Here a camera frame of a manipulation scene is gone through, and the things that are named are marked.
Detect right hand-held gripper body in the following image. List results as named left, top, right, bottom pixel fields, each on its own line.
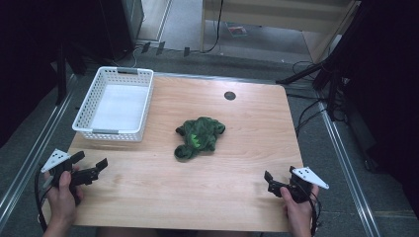
left=276, top=165, right=330, bottom=204

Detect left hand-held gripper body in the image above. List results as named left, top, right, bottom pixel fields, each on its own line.
left=40, top=148, right=84, bottom=205

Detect person's right hand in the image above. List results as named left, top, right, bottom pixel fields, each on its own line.
left=280, top=183, right=320, bottom=237

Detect person's left hand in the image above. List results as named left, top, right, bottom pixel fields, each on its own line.
left=43, top=166, right=85, bottom=228

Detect white plastic basket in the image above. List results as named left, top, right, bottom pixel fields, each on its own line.
left=71, top=66, right=155, bottom=143

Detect green plush toy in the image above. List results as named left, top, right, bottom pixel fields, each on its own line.
left=173, top=116, right=227, bottom=162

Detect black metal stand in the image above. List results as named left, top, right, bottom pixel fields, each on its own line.
left=276, top=48, right=354, bottom=122

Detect black curtain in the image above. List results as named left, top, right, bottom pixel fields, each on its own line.
left=0, top=0, right=110, bottom=146

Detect dark cabinet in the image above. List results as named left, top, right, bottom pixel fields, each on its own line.
left=97, top=0, right=146, bottom=62

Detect colourful book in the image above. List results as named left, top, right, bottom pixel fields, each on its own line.
left=225, top=22, right=249, bottom=39

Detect light wooden furniture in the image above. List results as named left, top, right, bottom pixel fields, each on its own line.
left=200, top=0, right=362, bottom=64

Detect metal floor rail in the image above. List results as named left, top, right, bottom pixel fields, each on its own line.
left=0, top=74, right=79, bottom=230
left=316, top=106, right=383, bottom=237

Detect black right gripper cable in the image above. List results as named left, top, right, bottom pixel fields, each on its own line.
left=305, top=187, right=323, bottom=237

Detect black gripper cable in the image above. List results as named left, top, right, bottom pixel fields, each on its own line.
left=34, top=166, right=49, bottom=233
left=305, top=187, right=323, bottom=237

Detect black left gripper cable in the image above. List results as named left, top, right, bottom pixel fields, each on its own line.
left=34, top=166, right=49, bottom=233

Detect black floor cables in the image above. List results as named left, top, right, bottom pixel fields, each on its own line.
left=286, top=60, right=330, bottom=136

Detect black hanging cable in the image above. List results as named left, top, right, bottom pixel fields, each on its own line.
left=201, top=0, right=225, bottom=54

